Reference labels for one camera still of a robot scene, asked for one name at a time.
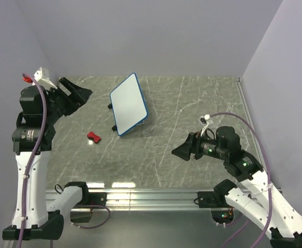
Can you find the blue framed whiteboard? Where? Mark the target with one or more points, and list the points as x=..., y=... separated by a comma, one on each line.
x=128, y=105

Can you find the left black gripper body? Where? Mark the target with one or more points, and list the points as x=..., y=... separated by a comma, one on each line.
x=61, y=104

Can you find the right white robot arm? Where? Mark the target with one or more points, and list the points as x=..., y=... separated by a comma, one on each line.
x=271, y=212

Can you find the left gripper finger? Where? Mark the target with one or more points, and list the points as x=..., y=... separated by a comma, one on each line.
x=63, y=88
x=78, y=95

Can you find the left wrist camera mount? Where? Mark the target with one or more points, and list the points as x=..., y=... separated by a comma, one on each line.
x=42, y=76

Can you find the red bone-shaped eraser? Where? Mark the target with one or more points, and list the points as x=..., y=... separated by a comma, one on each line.
x=93, y=137

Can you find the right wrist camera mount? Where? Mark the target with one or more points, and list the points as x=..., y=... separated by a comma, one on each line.
x=206, y=121

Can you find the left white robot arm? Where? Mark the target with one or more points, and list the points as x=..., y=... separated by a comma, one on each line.
x=32, y=144

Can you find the aluminium mounting rail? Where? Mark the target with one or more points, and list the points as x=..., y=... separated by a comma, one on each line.
x=165, y=199

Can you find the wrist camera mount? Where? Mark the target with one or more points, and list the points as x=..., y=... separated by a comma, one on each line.
x=42, y=76
x=206, y=121

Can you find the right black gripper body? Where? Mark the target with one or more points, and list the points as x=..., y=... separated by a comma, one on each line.
x=204, y=146

